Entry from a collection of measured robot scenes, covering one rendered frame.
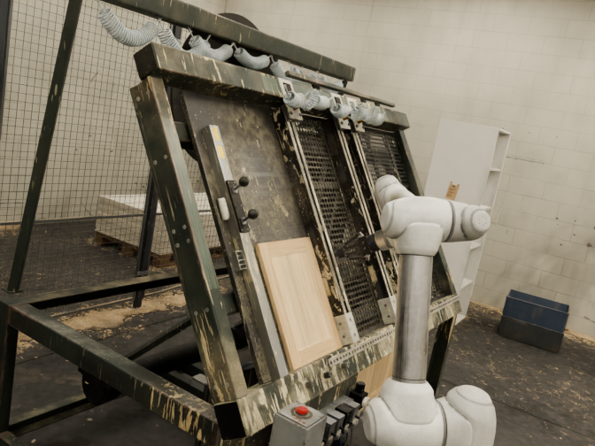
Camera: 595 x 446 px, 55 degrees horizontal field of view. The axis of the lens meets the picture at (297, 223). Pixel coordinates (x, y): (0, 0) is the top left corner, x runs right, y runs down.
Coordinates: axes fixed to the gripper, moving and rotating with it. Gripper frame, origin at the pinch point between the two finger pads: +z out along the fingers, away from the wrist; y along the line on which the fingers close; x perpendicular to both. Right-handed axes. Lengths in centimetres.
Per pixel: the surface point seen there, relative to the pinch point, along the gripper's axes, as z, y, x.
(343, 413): -2, -59, 34
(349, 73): 25, 122, -130
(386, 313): 6, -32, -38
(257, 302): 5, -11, 57
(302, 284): 6.8, -8.4, 23.6
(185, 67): -2, 75, 69
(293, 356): 6, -33, 43
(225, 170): 4, 39, 55
